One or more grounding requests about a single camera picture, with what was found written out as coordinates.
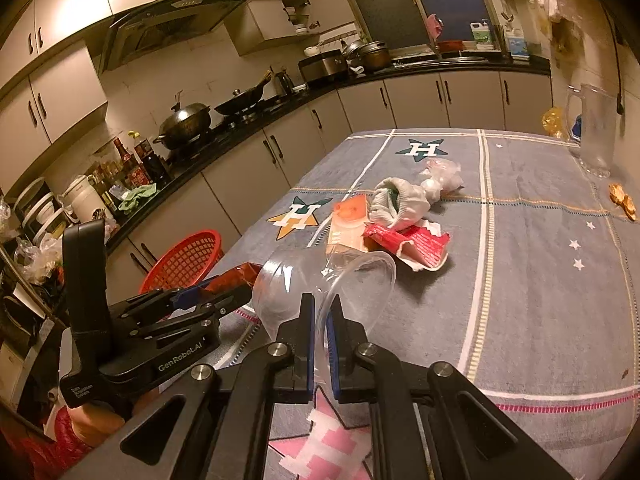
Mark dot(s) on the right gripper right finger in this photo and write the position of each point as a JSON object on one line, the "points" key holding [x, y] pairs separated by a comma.
{"points": [[428, 422]]}

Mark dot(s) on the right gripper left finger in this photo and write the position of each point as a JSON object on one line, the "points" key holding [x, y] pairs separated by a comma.
{"points": [[213, 424]]}

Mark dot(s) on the brown foil snack wrapper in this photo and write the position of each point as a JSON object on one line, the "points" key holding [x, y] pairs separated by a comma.
{"points": [[244, 274]]}

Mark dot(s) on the clear plastic cup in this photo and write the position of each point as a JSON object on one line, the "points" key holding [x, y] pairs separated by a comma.
{"points": [[363, 281]]}

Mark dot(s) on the red snack wrapper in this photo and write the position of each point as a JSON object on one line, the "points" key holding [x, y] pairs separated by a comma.
{"points": [[421, 248]]}

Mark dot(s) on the orange carton box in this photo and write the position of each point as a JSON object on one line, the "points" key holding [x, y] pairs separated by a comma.
{"points": [[349, 220]]}

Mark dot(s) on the white sock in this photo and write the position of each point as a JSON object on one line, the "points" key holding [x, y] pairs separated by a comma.
{"points": [[398, 204]]}

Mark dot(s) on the clear printed plastic bag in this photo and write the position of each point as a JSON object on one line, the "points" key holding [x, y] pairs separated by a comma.
{"points": [[441, 177]]}

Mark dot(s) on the person left hand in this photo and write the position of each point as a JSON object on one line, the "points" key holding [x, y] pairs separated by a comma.
{"points": [[92, 423]]}

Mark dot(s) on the crumpled bags on counter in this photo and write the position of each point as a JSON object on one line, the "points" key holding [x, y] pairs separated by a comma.
{"points": [[37, 263]]}

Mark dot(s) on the red plastic mesh basket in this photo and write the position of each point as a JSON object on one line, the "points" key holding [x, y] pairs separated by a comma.
{"points": [[186, 263]]}

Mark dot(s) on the green cleaning cloth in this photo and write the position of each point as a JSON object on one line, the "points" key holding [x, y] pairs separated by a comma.
{"points": [[135, 198]]}

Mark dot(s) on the white rice bucket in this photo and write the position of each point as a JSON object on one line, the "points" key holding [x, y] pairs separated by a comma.
{"points": [[85, 201]]}

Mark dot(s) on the grey star tablecloth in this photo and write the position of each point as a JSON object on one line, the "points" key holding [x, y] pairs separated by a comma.
{"points": [[538, 302]]}

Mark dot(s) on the red label sauce bottle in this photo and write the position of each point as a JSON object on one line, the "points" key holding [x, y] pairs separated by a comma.
{"points": [[134, 172]]}

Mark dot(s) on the dark soy sauce bottle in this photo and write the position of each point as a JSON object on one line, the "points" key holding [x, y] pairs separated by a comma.
{"points": [[151, 162]]}

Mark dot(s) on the steel wok with lid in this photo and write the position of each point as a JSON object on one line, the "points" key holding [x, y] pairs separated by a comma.
{"points": [[185, 123]]}

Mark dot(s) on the black frying pan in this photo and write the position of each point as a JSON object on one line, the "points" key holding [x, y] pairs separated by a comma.
{"points": [[243, 100]]}

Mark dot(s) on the small orange candy wrapper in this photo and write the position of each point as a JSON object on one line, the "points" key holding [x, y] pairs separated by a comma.
{"points": [[621, 198]]}

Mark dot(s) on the range hood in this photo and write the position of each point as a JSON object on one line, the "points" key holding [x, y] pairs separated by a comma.
{"points": [[160, 24]]}

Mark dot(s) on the yellow crinkled bag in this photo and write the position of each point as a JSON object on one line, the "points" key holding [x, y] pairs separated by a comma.
{"points": [[553, 123]]}

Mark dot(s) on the blue plastic bag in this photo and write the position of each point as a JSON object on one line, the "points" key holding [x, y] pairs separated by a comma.
{"points": [[576, 131]]}

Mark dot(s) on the black rice cooker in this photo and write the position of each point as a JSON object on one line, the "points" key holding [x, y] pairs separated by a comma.
{"points": [[329, 64]]}

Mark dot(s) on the clear glass pitcher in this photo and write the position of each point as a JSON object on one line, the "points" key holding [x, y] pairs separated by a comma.
{"points": [[597, 129]]}

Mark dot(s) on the steel stock pot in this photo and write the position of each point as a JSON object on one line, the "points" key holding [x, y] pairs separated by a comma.
{"points": [[369, 57]]}

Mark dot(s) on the red bowl on sill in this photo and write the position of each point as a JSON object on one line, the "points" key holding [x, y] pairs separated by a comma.
{"points": [[448, 46]]}

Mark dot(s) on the blue white detergent carton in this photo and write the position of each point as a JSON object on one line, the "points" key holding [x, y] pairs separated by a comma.
{"points": [[516, 43]]}

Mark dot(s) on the green detergent jug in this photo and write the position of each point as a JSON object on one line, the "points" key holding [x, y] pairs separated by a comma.
{"points": [[482, 35]]}

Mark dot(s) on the pink rubber glove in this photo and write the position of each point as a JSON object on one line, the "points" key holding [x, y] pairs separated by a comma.
{"points": [[434, 26]]}

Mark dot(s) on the hanging plastic bags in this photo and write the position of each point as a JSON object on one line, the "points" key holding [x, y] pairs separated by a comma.
{"points": [[560, 22]]}

